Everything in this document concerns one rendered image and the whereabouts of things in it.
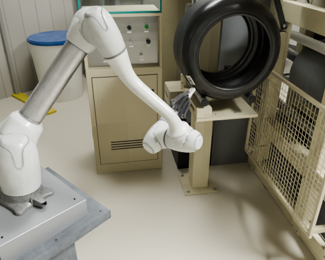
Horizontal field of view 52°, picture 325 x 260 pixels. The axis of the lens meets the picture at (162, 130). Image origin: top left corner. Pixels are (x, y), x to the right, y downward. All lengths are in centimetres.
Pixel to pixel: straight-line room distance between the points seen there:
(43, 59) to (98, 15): 283
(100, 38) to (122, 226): 142
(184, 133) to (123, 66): 38
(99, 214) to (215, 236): 103
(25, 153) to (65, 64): 40
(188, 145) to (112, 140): 130
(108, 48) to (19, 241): 78
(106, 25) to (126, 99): 128
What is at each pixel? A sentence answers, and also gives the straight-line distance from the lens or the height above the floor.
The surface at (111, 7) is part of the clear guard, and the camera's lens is 237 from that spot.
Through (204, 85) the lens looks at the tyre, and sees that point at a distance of 182.
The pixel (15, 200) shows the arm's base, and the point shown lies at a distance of 144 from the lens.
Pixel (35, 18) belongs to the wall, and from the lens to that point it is 465.
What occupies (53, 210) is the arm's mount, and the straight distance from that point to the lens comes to 142.
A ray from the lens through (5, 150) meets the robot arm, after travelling 135.
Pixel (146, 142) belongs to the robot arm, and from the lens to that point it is 154.
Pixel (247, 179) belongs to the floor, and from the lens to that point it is 283.
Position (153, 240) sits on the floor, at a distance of 226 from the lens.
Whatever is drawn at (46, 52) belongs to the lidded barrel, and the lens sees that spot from 405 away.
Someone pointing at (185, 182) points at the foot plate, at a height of 1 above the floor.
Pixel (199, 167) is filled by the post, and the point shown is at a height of 20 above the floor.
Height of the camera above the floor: 165
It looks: 29 degrees down
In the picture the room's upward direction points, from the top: straight up
